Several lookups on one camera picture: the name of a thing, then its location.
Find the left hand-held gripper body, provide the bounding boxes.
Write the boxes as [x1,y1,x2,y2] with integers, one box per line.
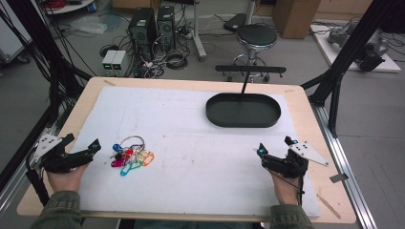
[27,132,84,175]

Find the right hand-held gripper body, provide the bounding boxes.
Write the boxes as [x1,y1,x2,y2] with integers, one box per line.
[261,141,330,179]

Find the person's left hand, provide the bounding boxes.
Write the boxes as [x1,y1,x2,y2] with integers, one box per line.
[45,163,91,194]

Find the person's right hand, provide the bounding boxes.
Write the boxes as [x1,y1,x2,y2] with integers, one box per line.
[269,169,302,206]

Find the black oval tray hanger stand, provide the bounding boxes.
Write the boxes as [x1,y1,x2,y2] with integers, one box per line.
[204,64,288,129]

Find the grey tape piece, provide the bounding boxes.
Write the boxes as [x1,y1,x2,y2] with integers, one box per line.
[329,173,350,184]

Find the white table mat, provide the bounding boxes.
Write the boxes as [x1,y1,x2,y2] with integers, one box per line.
[70,85,322,219]

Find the grey bench power supply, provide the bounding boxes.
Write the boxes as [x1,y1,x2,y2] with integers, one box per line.
[111,50,128,77]
[101,50,117,77]

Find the black round stool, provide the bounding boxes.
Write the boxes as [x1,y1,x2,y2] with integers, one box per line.
[226,24,279,83]

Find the clear plastic bag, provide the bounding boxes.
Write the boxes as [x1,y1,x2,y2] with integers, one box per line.
[69,14,109,36]

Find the white board with robot parts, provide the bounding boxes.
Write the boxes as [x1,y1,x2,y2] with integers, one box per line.
[309,22,403,74]

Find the cardboard box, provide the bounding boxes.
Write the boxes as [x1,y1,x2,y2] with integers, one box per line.
[271,0,323,40]

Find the large black computer tower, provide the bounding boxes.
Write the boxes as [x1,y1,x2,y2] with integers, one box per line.
[128,7,158,63]

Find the black flat case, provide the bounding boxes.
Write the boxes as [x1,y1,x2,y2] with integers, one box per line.
[223,12,248,33]

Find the white table leg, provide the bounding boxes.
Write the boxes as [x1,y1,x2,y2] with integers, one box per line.
[190,0,208,62]

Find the small black computer tower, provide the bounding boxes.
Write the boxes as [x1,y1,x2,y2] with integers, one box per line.
[156,5,177,52]

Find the thick black gripper cable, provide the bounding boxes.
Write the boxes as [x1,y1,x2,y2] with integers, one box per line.
[25,169,52,207]

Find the key ring with colourful tags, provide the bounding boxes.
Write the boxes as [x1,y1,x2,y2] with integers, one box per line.
[110,135,156,177]

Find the aluminium rail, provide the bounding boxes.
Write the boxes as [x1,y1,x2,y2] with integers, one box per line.
[310,103,379,229]

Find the black frame with cables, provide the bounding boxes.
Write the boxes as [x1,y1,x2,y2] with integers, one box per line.
[0,0,98,192]

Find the black metal frame strut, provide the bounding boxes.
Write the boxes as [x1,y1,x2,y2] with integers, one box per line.
[300,0,405,139]

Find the tangle of floor cables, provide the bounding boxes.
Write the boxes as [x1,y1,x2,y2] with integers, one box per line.
[98,12,204,79]

